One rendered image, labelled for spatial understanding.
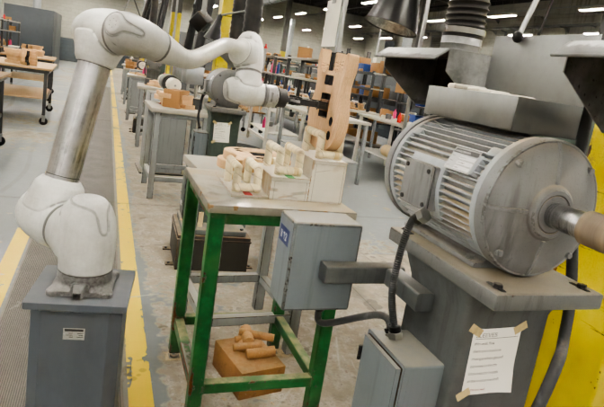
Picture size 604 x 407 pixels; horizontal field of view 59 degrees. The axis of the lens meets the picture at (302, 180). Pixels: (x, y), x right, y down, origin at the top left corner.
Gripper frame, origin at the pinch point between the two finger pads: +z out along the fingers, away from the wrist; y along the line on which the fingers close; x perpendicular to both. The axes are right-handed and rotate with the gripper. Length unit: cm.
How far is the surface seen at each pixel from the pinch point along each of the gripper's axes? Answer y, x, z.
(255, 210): 27, -40, -29
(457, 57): 98, 20, -8
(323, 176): 14.0, -27.1, 0.0
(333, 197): 14.0, -35.0, 5.9
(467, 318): 132, -28, -16
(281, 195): 14.0, -36.3, -15.7
